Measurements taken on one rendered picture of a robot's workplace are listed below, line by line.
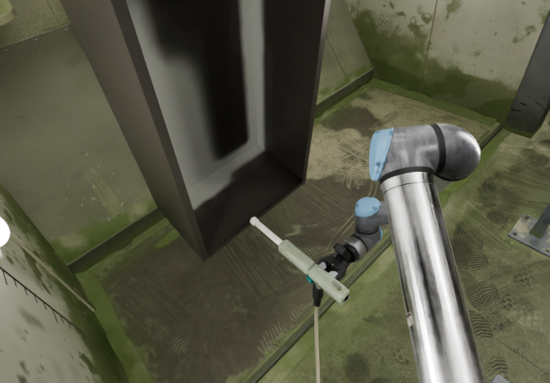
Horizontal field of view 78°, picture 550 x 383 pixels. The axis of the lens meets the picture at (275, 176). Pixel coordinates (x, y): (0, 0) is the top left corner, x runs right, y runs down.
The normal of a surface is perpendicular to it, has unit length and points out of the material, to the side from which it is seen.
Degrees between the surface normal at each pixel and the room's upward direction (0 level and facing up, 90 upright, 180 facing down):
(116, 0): 102
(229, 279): 0
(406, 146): 25
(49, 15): 90
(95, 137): 57
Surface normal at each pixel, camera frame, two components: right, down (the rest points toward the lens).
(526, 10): -0.74, 0.53
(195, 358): -0.13, -0.72
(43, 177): 0.48, -0.02
